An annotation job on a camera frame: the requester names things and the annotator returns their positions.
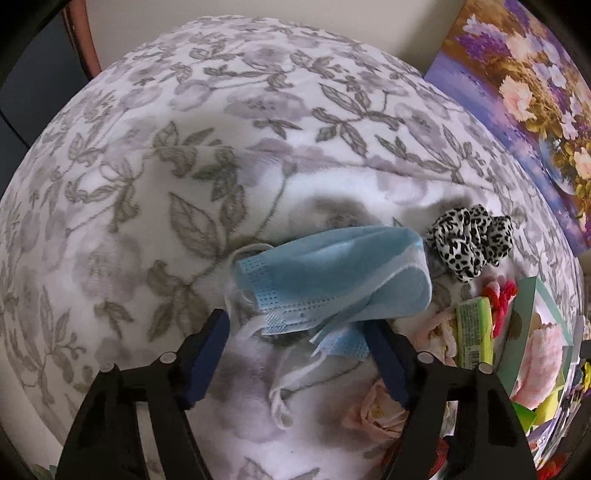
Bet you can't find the blue face mask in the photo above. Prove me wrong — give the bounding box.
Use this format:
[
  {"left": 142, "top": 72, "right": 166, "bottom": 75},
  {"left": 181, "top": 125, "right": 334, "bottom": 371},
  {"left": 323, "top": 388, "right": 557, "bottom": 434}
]
[{"left": 223, "top": 224, "right": 435, "bottom": 430}]

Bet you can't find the teal white shallow tray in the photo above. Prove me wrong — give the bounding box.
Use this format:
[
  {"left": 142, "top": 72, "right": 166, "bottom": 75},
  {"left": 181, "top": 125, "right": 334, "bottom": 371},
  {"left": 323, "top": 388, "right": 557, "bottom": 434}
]
[{"left": 496, "top": 277, "right": 573, "bottom": 397}]

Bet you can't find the lime green cloth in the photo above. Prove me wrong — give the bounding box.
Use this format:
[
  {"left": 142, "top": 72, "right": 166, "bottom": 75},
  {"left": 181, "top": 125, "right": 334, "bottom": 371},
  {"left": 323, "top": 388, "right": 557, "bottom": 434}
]
[{"left": 512, "top": 402, "right": 537, "bottom": 433}]

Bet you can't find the red ring band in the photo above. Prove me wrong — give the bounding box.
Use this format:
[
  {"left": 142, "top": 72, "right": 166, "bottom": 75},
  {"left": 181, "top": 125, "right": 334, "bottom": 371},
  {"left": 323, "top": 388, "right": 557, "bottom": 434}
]
[{"left": 429, "top": 438, "right": 449, "bottom": 479}]

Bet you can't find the purple baby wipes pack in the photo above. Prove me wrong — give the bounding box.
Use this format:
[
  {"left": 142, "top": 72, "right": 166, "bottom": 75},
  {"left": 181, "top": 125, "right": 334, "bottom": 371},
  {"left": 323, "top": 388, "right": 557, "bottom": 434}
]
[{"left": 528, "top": 408, "right": 576, "bottom": 470}]

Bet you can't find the pink floral scrunchie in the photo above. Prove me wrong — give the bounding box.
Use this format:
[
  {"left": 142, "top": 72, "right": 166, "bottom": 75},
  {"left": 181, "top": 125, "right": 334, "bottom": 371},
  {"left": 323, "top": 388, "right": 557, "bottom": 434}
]
[{"left": 342, "top": 307, "right": 458, "bottom": 442}]

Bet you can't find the pink white fluffy cloth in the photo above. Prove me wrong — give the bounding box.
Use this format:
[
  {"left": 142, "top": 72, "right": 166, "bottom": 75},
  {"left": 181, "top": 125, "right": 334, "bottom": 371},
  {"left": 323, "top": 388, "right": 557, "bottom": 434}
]
[{"left": 510, "top": 324, "right": 564, "bottom": 410}]

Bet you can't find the grey floral blanket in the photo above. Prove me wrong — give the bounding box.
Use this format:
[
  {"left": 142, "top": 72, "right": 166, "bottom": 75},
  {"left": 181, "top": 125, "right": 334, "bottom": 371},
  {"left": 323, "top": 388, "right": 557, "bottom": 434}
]
[{"left": 1, "top": 16, "right": 584, "bottom": 441}]

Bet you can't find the leopard print scrunchie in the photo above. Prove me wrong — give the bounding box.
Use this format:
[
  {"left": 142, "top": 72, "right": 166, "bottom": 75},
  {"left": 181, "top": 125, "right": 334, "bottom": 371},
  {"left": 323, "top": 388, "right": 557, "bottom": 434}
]
[{"left": 425, "top": 204, "right": 514, "bottom": 283}]

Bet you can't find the flower painting canvas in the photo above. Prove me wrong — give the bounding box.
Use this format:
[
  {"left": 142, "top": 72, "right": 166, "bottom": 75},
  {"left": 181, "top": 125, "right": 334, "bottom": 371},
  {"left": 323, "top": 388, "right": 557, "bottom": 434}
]
[{"left": 426, "top": 1, "right": 590, "bottom": 255}]

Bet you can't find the dark cabinet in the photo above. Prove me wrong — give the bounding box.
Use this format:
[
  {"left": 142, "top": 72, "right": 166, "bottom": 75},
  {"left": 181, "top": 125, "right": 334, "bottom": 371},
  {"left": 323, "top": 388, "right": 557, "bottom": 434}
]
[{"left": 1, "top": 0, "right": 101, "bottom": 185}]

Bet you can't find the yellow green sponge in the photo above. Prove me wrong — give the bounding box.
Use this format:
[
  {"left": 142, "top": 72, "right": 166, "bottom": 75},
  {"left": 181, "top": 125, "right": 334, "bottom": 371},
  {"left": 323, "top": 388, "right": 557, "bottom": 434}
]
[{"left": 534, "top": 372, "right": 565, "bottom": 426}]

